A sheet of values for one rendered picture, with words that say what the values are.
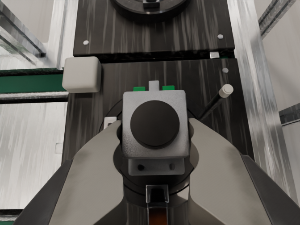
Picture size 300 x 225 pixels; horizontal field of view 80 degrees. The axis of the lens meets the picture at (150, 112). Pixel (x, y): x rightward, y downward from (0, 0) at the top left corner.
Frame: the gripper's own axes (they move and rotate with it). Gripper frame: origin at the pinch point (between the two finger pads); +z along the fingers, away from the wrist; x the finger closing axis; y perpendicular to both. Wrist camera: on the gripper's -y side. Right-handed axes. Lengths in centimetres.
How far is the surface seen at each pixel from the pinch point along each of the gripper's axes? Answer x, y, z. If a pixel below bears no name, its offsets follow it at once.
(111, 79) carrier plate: -5.9, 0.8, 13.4
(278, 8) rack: 19.3, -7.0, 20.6
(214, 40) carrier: 9.1, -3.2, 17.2
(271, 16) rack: 19.1, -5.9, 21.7
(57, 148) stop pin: -12.8, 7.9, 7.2
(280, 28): 27.9, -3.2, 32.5
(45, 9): -25.4, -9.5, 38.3
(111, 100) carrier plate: -5.9, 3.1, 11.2
